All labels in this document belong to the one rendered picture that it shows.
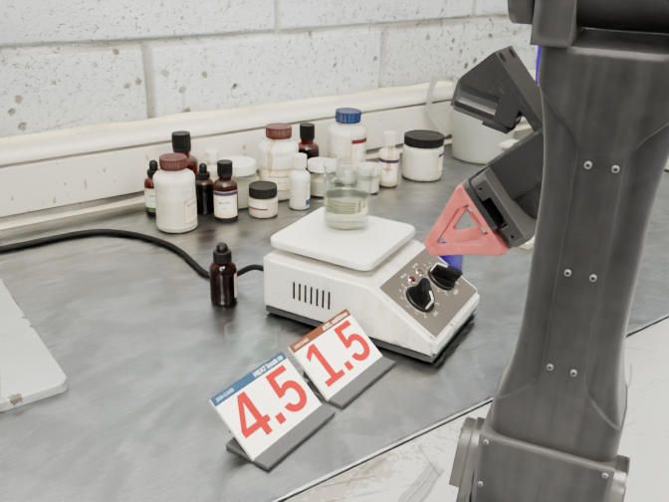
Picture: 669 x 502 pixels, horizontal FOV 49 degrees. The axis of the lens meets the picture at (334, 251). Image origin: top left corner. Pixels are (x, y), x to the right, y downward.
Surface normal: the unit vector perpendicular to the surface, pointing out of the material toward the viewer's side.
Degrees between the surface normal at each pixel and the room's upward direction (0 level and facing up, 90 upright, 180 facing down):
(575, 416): 91
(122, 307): 0
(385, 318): 90
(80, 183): 90
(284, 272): 90
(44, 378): 0
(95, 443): 0
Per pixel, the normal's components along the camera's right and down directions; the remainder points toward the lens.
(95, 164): 0.58, 0.35
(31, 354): 0.03, -0.91
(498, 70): -0.50, 0.34
